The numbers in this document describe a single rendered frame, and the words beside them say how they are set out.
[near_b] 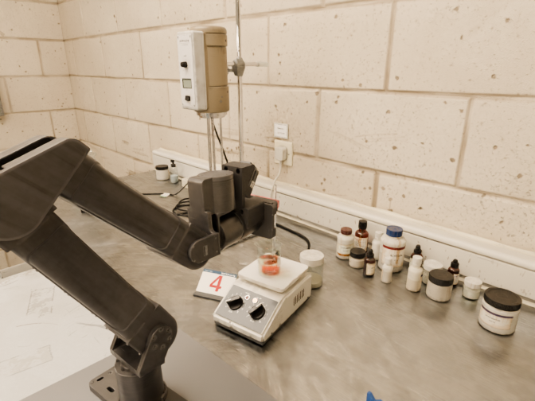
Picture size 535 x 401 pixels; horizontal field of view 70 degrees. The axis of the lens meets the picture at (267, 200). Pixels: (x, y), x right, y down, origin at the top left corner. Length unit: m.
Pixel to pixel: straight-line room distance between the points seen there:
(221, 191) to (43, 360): 0.48
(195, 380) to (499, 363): 0.55
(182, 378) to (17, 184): 0.41
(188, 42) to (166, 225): 0.65
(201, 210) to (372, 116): 0.69
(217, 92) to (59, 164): 0.72
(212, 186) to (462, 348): 0.58
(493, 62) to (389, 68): 0.25
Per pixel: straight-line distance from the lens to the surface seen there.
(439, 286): 0.97
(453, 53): 1.05
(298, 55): 1.30
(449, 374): 0.81
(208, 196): 0.58
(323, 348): 0.79
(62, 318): 0.97
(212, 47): 1.10
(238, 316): 0.81
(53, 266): 0.48
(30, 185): 0.43
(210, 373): 0.69
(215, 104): 1.10
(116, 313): 0.53
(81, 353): 0.85
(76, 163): 0.45
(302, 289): 0.86
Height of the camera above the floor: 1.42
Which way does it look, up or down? 20 degrees down
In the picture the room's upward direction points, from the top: straight up
